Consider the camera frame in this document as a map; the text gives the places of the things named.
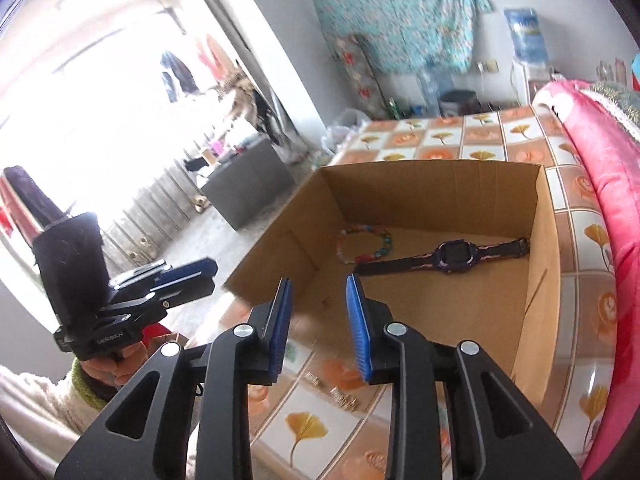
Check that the person's left forearm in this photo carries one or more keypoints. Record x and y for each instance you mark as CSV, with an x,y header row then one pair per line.
x,y
40,410

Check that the person's left hand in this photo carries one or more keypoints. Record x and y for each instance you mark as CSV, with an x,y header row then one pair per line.
x,y
107,370

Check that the white water dispenser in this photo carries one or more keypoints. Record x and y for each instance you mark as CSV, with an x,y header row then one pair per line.
x,y
522,82

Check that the clear plastic jug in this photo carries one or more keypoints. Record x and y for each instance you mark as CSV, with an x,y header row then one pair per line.
x,y
432,90

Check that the teal floral cloth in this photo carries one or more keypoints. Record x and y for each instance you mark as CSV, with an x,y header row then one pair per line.
x,y
400,10

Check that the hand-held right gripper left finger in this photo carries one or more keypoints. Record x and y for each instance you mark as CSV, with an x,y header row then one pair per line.
x,y
280,330

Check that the beige shoes pair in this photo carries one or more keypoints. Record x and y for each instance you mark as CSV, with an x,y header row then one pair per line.
x,y
201,205

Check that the white plastic bag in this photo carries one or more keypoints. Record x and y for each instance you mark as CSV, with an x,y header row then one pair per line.
x,y
345,130

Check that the blue water bottle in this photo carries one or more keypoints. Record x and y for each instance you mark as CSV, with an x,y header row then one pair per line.
x,y
525,35

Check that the grey flowered pillow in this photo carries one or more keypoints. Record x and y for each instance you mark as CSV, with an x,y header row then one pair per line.
x,y
355,75

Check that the dark grey cabinet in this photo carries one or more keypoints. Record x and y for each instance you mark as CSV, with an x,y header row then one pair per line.
x,y
250,185

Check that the dark hanging jacket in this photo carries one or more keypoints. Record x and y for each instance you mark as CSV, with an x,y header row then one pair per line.
x,y
177,77

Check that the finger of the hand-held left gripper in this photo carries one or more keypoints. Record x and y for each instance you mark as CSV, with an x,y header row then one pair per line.
x,y
190,268
185,296

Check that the brown cardboard box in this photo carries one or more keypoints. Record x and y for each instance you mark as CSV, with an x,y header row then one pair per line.
x,y
450,310

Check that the metal window railing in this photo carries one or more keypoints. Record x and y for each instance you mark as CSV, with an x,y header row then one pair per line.
x,y
150,220

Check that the lace-trimmed grey cloth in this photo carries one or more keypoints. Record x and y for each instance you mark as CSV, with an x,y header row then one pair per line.
x,y
615,100

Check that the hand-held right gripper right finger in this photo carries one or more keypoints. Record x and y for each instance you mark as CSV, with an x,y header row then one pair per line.
x,y
360,330

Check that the beige patterned cloth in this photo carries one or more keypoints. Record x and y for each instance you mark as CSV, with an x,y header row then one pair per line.
x,y
240,90

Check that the pink hanging garment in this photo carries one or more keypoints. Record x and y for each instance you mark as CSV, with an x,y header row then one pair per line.
x,y
215,55

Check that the pink blanket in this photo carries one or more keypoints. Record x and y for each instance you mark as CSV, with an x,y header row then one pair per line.
x,y
615,240

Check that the dark bucket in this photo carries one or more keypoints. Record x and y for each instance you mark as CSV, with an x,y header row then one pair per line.
x,y
460,105

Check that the tile-patterned tablecloth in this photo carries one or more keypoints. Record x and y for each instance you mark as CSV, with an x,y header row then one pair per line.
x,y
450,137

